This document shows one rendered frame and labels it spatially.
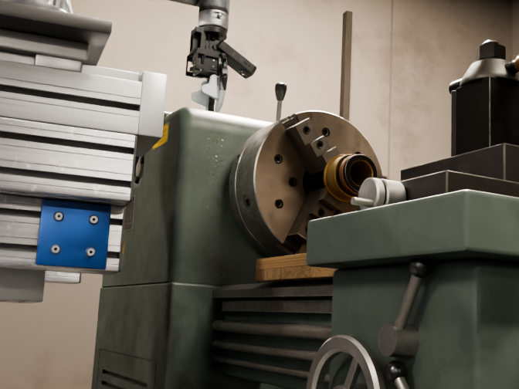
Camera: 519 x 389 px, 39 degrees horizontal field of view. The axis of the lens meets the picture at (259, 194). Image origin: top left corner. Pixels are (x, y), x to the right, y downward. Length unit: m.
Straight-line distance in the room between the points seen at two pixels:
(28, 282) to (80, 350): 2.75
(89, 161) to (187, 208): 0.61
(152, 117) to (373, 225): 0.35
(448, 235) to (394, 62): 3.99
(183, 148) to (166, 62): 2.56
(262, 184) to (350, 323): 0.59
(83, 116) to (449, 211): 0.49
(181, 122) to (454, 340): 0.98
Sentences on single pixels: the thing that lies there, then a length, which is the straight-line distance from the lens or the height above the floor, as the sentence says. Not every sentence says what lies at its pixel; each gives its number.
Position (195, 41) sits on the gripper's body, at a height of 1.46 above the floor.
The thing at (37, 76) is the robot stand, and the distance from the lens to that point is 0.99.
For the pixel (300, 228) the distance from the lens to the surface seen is 1.44.
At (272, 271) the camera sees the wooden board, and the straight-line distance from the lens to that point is 1.29.
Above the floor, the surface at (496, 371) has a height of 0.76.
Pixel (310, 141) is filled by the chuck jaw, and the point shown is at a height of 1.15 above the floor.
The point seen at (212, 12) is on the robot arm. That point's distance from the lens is 1.84.
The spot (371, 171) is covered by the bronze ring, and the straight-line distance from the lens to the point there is 1.42.
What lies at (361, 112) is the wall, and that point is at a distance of 4.47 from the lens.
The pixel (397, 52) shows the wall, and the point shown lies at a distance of 4.72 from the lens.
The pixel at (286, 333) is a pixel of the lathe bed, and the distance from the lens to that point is 1.26.
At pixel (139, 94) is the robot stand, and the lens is 1.00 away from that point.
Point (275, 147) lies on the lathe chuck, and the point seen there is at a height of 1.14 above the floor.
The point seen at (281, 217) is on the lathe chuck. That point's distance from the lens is 1.47.
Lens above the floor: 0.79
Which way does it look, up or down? 10 degrees up
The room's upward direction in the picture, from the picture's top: 3 degrees clockwise
